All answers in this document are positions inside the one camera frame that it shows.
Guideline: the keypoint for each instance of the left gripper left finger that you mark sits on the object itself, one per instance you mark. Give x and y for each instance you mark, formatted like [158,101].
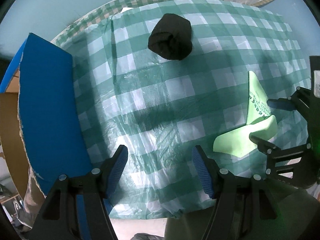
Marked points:
[99,186]

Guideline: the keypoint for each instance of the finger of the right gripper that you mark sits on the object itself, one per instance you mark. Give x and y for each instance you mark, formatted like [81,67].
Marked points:
[274,152]
[299,100]

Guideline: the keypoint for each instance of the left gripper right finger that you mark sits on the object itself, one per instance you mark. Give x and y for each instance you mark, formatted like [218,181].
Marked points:
[220,185]

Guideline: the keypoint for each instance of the light green foam piece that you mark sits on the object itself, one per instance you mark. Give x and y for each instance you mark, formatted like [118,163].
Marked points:
[260,122]

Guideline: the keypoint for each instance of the blue cardboard box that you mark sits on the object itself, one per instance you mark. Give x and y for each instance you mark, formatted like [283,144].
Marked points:
[52,137]

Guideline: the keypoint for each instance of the teal checked plastic cloth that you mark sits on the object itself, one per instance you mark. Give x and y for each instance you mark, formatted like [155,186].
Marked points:
[160,109]

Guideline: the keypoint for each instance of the black sock ball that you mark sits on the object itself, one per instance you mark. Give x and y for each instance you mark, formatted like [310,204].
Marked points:
[171,37]

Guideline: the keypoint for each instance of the green beige checked cloth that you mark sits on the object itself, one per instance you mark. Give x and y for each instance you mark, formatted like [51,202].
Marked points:
[95,16]

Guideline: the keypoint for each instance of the white paper card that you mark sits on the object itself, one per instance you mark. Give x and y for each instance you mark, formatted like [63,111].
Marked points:
[125,9]

